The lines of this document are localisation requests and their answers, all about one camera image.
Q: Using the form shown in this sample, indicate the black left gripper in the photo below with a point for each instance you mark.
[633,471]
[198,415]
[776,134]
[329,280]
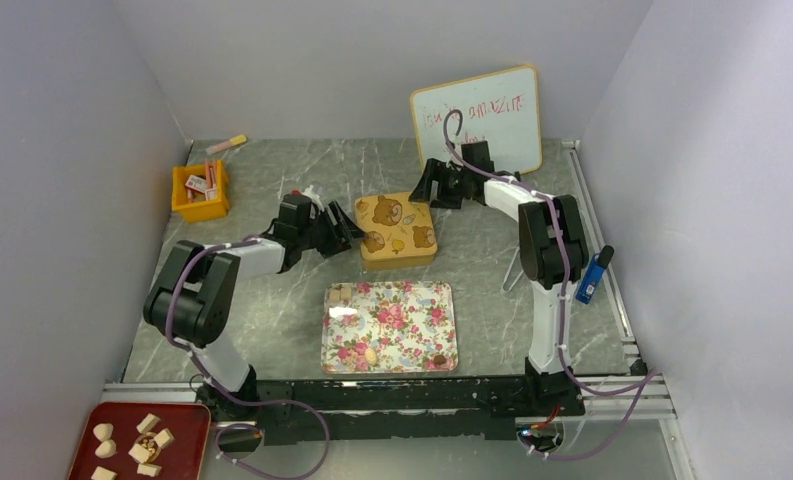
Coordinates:
[340,239]

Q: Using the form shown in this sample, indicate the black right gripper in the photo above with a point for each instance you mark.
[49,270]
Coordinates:
[441,182]

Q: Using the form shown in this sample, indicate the gold chocolate tin box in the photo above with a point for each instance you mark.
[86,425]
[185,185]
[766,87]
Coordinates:
[402,262]

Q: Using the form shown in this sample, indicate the silver tin lid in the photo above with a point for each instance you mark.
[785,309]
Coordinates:
[396,229]

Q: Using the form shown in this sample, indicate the floral rectangular tray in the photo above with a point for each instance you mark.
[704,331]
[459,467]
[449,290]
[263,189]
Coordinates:
[407,323]

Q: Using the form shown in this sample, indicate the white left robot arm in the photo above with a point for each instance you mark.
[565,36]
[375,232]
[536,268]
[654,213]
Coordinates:
[190,300]

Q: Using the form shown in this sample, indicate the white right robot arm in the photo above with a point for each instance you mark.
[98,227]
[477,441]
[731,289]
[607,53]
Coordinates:
[553,251]

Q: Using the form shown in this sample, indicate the whiteboard with red writing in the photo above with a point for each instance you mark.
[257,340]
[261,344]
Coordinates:
[501,108]

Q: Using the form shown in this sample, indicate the pink yellow marker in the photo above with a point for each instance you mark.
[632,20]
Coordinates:
[225,145]

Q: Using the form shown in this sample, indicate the yellow plastic bin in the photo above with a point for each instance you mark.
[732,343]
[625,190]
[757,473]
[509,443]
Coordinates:
[200,192]

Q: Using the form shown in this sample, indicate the red lacquer tray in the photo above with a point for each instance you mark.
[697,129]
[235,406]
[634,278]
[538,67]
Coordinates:
[142,441]

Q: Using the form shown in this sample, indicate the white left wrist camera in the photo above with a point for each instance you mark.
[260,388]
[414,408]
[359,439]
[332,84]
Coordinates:
[315,193]

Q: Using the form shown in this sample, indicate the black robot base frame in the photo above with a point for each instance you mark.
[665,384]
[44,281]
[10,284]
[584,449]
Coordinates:
[490,407]

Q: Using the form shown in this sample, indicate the aluminium rail frame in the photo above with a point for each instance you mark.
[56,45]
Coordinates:
[275,322]

